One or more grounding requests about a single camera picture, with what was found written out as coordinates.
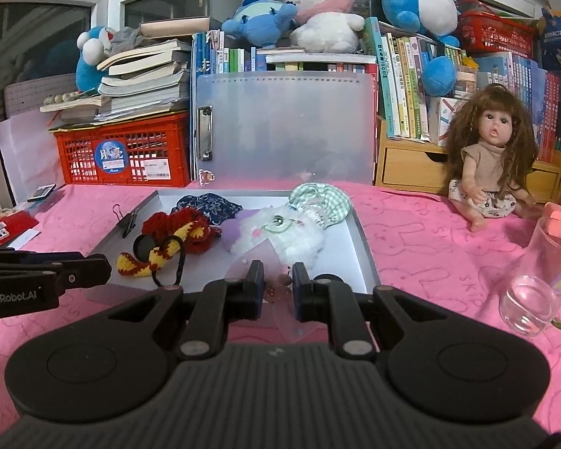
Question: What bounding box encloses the wooden drawer organizer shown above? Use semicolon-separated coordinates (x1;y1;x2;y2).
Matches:
374;114;561;204

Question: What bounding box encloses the black hair band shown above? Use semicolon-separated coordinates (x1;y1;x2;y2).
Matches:
132;234;186;287

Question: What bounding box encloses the large blue white plush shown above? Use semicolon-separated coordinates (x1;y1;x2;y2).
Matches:
378;0;460;97

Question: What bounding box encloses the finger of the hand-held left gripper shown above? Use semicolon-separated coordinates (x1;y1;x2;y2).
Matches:
0;249;89;265
0;255;113;296

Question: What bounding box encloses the pink white bunny plush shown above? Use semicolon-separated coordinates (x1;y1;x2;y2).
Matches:
278;0;365;54

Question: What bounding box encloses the green checked cloth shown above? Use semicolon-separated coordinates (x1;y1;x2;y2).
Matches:
287;182;352;231

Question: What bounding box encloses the translucent clip folder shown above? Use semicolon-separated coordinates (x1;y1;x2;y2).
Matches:
191;71;379;187

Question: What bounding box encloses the stack of books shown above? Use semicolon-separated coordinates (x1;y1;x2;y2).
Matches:
58;16;211;127

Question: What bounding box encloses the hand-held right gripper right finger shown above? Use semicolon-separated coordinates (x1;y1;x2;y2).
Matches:
292;262;454;361

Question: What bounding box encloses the blue white cat plush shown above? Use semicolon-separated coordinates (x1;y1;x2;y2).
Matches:
75;25;117;92

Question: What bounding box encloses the purple fluffy plush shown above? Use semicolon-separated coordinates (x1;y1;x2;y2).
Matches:
222;217;258;244

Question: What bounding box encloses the red plastic basket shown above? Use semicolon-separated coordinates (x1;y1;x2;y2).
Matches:
456;9;538;59

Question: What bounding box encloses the white cardboard box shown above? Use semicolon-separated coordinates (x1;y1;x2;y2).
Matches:
83;188;381;305

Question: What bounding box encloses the row of thin books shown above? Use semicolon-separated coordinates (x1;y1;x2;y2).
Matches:
191;30;377;76

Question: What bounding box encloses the white fluffy plush toy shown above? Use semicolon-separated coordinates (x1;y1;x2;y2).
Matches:
229;205;327;272

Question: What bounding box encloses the red plastic crate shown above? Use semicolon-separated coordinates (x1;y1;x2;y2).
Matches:
53;112;191;189

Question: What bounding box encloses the clear glass mug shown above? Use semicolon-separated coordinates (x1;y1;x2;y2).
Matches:
499;215;561;337

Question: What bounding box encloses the white plastic sheet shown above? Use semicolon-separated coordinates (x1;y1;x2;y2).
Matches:
0;111;68;207

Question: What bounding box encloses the dark blue printed box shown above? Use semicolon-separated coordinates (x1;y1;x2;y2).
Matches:
537;7;561;73

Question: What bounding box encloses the pink printed towel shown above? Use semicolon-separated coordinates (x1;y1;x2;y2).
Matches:
0;180;561;431

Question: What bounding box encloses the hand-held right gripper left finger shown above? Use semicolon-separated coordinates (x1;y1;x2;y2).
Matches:
107;259;266;361

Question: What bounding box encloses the long-haired baby doll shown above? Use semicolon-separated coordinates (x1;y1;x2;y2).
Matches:
448;83;539;232

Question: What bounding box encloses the blue long-eared plush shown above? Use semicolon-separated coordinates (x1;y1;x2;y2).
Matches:
221;0;299;50

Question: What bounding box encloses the yellow red striped knitted scarf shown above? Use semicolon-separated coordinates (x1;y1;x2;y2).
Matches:
116;222;209;278

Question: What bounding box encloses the black binder clip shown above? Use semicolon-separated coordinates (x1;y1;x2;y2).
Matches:
112;203;140;238

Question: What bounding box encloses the row of green books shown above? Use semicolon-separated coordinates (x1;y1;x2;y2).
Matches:
362;16;468;143

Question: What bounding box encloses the red envelope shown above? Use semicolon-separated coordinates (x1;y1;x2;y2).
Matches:
0;210;40;246

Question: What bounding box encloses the wooden bead string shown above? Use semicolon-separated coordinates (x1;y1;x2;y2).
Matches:
40;92;106;113

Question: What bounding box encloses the grey plush toy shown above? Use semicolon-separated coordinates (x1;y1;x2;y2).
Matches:
107;27;145;57

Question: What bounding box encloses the grey grid board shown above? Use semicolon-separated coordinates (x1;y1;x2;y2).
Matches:
4;79;82;120

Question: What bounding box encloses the navy floral cloth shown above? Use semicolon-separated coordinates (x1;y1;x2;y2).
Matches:
171;192;244;226

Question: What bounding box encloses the small flat device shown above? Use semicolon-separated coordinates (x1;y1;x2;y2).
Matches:
27;184;57;203

